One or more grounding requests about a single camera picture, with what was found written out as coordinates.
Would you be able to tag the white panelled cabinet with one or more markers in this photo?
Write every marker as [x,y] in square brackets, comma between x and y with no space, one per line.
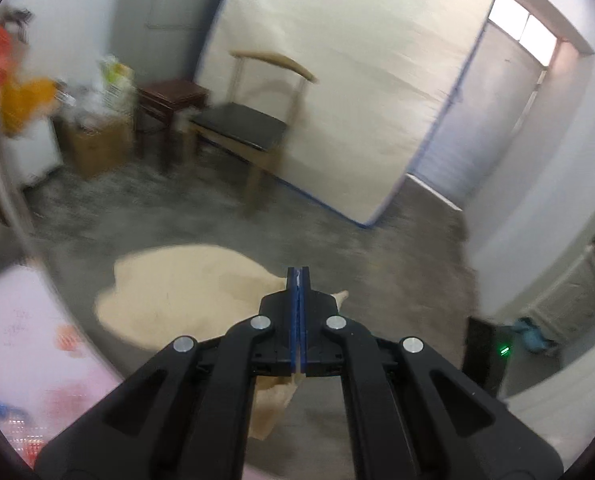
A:
[577,290]

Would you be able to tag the beige paper bag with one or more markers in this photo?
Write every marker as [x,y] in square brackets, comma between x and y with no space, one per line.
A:
[177,290]

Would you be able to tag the light blue cloth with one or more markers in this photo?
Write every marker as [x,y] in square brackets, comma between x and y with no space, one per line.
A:
[530,335]

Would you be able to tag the transom window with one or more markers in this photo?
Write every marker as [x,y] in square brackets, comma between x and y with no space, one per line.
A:
[522,25]

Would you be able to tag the dark wooden stool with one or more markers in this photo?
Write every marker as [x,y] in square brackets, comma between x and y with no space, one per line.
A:
[170,92]

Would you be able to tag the white plastic bags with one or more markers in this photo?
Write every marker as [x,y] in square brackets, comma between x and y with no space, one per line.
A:
[112,85]

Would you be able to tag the wooden chair with black seat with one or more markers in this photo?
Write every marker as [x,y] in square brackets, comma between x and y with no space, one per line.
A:
[242,127]

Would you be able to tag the grey door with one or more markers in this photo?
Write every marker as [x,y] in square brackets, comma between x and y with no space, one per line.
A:
[482,120]

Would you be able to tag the white box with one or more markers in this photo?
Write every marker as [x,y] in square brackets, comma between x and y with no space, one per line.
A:
[32,150]

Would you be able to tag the grey refrigerator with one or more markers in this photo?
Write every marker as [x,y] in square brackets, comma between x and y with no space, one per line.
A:
[152,15]

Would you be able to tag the pink printed tablecloth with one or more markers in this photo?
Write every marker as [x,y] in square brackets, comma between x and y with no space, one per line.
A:
[27,335]

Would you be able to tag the white mattress with blue edge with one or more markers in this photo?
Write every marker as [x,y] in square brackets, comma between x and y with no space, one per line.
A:
[357,85]

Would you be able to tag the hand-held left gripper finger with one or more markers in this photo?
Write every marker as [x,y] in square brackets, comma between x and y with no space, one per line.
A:
[292,310]
[302,310]

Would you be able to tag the black device with green light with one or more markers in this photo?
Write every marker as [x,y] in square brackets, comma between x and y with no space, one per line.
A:
[485,355]

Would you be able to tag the yellow plastic bag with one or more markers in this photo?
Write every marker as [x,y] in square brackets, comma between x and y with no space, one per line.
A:
[25,100]

